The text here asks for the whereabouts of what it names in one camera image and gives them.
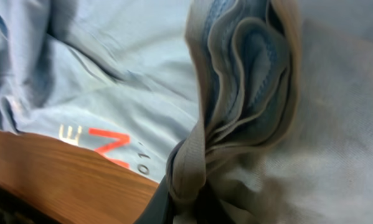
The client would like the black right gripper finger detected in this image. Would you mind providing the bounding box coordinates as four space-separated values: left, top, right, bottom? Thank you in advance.
134 176 174 224

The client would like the light blue printed t-shirt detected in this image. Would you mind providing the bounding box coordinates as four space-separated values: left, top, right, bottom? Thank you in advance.
0 0 373 223

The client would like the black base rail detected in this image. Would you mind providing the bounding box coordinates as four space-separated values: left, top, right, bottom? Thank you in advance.
0 188 60 224

